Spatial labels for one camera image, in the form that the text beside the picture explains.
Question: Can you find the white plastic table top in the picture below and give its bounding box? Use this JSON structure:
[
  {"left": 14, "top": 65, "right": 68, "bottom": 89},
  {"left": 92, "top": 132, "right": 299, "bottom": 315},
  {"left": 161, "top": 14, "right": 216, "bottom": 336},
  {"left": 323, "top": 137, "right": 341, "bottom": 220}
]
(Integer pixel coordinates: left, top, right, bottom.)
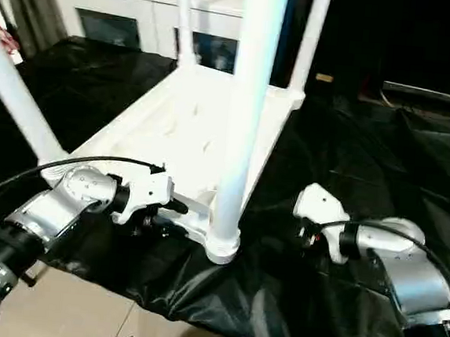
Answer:
[{"left": 33, "top": 47, "right": 309, "bottom": 271}]

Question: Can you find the black plastic mat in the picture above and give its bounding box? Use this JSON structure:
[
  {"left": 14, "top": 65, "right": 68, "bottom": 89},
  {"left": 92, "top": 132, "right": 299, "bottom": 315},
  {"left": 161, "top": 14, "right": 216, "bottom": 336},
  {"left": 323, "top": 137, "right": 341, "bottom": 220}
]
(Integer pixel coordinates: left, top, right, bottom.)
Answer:
[{"left": 0, "top": 29, "right": 450, "bottom": 337}]

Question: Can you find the white cabinet with glass doors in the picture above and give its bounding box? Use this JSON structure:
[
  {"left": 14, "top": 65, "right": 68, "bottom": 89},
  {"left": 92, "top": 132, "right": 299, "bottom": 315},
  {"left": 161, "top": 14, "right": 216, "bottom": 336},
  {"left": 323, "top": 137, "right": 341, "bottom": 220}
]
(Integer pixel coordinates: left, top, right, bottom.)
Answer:
[{"left": 42, "top": 0, "right": 248, "bottom": 76}]

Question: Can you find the grey curtain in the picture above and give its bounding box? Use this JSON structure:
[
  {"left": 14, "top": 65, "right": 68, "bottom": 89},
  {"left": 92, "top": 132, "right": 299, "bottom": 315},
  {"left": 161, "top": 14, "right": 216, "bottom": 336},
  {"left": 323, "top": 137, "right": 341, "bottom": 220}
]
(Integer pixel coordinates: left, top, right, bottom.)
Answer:
[{"left": 0, "top": 0, "right": 67, "bottom": 57}]

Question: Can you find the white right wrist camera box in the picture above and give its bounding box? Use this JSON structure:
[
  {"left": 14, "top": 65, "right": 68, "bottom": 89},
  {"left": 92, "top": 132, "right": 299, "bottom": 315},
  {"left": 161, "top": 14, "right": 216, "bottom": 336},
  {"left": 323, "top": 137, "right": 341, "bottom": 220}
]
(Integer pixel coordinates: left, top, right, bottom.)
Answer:
[{"left": 290, "top": 183, "right": 355, "bottom": 265}]

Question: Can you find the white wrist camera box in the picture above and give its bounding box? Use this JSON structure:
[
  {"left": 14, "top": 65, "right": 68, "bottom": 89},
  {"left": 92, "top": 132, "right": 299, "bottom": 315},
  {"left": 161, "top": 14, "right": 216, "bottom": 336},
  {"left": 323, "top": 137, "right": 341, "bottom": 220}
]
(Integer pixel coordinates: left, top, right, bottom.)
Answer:
[
  {"left": 290, "top": 183, "right": 355, "bottom": 265},
  {"left": 110, "top": 167, "right": 177, "bottom": 229}
]

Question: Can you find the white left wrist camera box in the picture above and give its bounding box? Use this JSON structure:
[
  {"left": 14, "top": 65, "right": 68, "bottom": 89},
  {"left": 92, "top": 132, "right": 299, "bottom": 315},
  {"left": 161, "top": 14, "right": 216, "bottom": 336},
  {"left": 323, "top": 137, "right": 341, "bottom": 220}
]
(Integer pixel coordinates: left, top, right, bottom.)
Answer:
[{"left": 110, "top": 167, "right": 177, "bottom": 229}]

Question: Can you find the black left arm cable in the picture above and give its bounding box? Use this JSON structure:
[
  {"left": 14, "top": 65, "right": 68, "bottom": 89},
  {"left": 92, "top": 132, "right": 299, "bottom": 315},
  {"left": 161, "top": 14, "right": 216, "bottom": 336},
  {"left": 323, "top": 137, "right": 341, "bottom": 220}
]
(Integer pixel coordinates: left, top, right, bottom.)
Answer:
[{"left": 0, "top": 146, "right": 167, "bottom": 227}]

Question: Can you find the black horizontal rail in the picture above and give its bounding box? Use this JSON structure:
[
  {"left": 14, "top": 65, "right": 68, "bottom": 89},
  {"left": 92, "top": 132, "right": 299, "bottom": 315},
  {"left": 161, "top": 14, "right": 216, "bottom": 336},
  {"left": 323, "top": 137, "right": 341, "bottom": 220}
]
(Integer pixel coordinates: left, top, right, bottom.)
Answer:
[{"left": 381, "top": 80, "right": 450, "bottom": 106}]

